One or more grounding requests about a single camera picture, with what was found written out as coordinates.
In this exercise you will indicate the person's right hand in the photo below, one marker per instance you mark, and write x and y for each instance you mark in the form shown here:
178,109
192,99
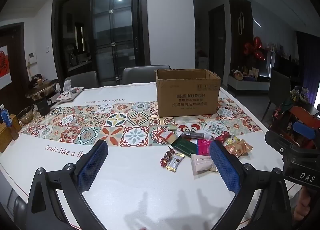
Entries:
308,201

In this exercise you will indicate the flower bouquet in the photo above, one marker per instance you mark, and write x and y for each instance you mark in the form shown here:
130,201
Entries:
298,94

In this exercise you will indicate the dark brown snack bar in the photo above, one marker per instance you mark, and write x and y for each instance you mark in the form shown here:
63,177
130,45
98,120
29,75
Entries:
193,134

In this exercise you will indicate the brown cardboard box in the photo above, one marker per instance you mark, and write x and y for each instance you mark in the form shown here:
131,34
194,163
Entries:
187,99

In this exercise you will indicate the wooden chair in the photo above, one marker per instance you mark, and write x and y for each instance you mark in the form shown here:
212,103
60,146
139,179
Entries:
306,116

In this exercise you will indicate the patterned tile print tablecloth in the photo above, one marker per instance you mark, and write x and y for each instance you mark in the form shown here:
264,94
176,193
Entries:
125,182

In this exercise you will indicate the pale pink snack packet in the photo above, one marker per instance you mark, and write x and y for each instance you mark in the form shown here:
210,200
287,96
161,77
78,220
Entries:
201,165

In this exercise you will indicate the red foil balloon bunch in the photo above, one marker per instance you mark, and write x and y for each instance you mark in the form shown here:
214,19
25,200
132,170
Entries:
256,48

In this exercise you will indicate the woven basket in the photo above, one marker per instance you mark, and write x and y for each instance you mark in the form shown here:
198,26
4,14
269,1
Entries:
6,139

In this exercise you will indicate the yellow green candy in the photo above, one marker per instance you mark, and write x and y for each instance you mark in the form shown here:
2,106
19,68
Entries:
231,141

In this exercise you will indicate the floral fabric tissue pouch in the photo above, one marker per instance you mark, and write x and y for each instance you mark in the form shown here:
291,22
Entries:
68,94

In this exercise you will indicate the black stove base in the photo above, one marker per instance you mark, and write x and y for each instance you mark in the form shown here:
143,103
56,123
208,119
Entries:
43,107

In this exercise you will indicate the glass bowl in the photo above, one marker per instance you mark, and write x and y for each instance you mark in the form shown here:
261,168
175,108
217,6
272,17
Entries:
25,116

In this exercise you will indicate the red snack packet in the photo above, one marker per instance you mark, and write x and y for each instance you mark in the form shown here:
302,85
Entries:
222,136

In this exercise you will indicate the small green candy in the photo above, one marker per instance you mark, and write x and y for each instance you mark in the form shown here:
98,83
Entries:
172,127

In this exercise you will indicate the dark green snack packet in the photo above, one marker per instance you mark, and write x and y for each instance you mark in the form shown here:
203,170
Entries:
186,145

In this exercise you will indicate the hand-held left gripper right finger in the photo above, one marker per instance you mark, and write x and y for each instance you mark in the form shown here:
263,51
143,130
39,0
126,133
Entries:
226,167

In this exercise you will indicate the blue labelled bottle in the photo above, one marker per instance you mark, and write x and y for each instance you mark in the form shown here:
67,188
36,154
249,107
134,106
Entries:
5,117

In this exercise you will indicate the bright pink snack packet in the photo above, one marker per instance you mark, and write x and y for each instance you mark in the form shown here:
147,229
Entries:
203,147

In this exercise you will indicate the dark framed glass door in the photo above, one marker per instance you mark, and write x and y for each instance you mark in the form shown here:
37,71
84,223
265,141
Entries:
112,32

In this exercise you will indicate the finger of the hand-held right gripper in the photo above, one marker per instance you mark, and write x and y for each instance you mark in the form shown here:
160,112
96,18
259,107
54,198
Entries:
303,129

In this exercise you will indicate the dark dining chair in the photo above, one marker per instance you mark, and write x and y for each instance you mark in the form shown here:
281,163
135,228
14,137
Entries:
278,87

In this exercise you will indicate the red twisted wrapper candy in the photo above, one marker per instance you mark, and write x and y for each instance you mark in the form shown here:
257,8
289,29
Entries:
167,156

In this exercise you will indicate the white low sideboard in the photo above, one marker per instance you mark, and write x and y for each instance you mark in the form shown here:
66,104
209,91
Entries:
247,86

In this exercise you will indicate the grey upholstered chair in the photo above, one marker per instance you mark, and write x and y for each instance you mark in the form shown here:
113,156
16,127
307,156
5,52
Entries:
140,74
82,78

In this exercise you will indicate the gold white snack packet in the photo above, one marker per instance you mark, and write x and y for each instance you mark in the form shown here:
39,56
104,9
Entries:
176,162

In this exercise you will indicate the orange brown pastry packet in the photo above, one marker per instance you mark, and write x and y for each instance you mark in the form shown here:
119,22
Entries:
238,150

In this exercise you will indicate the red paper wall poster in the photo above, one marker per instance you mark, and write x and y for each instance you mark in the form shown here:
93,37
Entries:
3,66

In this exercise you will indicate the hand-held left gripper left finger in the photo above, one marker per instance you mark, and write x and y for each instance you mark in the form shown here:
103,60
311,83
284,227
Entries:
92,167

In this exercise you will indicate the white wall thermostat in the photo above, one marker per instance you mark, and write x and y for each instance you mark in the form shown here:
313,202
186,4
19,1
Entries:
32,59

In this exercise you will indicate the white red striped packet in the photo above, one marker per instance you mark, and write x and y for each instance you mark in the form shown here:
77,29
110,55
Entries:
165,136

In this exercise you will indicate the metal hot pot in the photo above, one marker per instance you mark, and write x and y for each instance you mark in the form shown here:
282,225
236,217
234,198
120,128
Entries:
41,91

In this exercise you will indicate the television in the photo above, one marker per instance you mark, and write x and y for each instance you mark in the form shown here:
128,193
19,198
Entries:
270,63

